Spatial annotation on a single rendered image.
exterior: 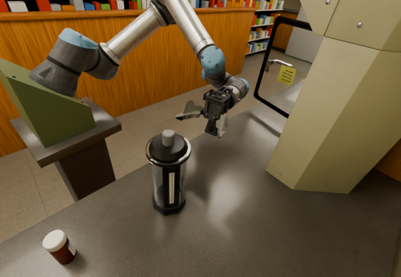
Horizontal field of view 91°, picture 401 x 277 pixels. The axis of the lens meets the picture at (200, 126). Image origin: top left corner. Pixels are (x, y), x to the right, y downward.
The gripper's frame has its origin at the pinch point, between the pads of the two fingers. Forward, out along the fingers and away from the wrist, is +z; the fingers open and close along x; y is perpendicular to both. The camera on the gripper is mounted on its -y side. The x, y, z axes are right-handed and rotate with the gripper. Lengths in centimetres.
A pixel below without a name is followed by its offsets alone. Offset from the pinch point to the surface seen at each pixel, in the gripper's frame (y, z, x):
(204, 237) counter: -20.9, 14.4, 14.6
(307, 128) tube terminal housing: 4.4, -15.9, 27.2
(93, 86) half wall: -65, -72, -167
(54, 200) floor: -115, 13, -110
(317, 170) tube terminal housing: -8.7, -17.2, 35.3
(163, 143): 3.6, 13.7, -0.5
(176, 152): 3.1, 13.8, 3.2
